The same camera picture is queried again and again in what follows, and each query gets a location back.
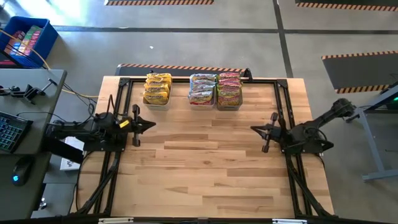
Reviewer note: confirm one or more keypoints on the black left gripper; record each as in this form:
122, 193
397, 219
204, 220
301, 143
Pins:
133, 124

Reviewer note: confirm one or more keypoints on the black bar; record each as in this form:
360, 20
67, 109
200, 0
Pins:
62, 149

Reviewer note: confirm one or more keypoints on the grey plastic bin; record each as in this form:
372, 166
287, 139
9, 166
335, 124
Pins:
229, 108

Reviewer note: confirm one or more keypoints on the white box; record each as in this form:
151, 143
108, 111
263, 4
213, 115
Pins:
70, 165

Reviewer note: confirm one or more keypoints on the hazard-striped black floor mat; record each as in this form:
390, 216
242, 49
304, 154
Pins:
155, 2
357, 71
186, 71
342, 6

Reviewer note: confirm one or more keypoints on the black computer mouse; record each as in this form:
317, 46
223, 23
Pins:
21, 171

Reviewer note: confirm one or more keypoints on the yellow tape tag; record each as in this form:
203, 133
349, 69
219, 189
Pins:
124, 124

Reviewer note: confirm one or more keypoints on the colourful box stack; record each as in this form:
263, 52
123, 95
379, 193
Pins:
28, 39

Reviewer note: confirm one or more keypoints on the white strip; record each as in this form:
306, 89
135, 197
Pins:
115, 220
289, 221

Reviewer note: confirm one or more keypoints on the beige plastic bin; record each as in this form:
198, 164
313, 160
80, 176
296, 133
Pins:
157, 107

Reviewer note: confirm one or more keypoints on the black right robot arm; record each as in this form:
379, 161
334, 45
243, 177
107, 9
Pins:
317, 127

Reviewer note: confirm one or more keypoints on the blue plastic crate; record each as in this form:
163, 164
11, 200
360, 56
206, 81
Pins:
46, 40

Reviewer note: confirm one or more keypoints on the backlit black keyboard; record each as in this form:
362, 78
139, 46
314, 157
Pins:
12, 132

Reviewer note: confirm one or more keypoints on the black aluminium table frame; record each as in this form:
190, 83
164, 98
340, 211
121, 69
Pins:
124, 82

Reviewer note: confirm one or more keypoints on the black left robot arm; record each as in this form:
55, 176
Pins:
84, 130

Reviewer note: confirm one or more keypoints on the white plastic bin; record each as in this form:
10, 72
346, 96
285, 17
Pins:
202, 107

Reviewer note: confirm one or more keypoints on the grey metal table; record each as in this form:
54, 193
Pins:
370, 143

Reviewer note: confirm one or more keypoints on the black device green light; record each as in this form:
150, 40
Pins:
393, 104

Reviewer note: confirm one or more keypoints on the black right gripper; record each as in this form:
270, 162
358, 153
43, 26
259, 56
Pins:
273, 132

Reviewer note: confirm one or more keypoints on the grey desk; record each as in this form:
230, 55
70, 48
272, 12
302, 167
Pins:
9, 202

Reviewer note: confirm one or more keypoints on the black desk clamp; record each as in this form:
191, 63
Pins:
31, 92

